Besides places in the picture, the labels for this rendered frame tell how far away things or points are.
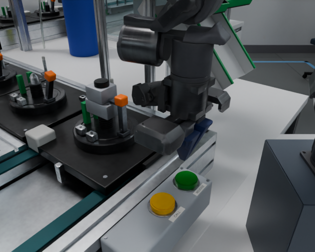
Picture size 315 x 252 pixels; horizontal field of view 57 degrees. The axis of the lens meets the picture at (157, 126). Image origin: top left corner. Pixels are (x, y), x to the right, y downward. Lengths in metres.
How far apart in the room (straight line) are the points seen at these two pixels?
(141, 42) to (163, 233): 0.27
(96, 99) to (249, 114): 0.56
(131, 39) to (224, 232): 0.39
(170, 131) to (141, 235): 0.16
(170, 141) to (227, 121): 0.57
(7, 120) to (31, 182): 0.19
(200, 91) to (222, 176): 0.34
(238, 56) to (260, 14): 3.72
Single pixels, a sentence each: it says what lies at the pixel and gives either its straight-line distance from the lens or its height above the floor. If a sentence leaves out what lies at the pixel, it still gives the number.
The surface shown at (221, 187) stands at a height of 0.86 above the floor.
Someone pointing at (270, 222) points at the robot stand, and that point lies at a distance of 0.49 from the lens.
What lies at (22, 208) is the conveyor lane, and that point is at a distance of 0.59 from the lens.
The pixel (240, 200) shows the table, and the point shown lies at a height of 0.86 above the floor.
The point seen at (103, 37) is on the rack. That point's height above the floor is 1.11.
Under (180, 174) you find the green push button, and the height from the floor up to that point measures 0.97.
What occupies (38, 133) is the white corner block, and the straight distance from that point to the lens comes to 0.65.
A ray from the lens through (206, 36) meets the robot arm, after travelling 0.38.
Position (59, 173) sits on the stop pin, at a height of 0.95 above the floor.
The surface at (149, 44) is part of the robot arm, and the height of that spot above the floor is 1.20.
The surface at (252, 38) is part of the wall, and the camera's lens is 4.70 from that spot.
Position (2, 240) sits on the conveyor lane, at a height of 0.92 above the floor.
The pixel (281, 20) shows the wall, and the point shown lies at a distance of 4.78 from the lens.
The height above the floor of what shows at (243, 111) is 0.86.
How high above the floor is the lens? 1.31
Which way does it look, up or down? 31 degrees down
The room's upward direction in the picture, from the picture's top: straight up
